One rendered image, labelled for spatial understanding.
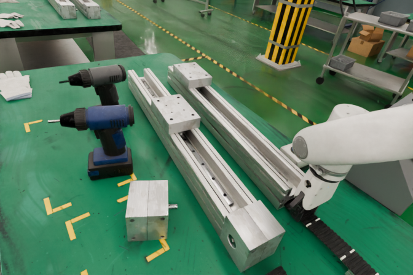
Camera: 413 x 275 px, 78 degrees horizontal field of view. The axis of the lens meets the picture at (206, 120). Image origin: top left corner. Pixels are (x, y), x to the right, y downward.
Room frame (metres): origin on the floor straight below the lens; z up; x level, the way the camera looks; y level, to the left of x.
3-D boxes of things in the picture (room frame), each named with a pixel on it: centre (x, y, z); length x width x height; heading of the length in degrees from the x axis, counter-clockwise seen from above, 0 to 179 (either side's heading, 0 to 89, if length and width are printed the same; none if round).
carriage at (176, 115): (0.71, 0.11, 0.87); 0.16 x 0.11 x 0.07; 34
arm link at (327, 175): (0.45, -0.29, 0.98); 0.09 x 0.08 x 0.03; 124
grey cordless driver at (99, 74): (0.72, 0.38, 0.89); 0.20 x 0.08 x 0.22; 130
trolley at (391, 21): (3.17, -1.86, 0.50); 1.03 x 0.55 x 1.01; 53
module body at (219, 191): (0.71, 0.11, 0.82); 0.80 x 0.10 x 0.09; 34
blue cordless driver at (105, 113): (0.51, 0.28, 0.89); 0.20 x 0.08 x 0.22; 113
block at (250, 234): (0.35, -0.15, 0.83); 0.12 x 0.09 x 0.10; 124
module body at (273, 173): (0.82, -0.05, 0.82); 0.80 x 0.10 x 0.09; 34
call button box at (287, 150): (0.66, -0.31, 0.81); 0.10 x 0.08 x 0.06; 124
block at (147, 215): (0.37, 0.09, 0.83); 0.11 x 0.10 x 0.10; 103
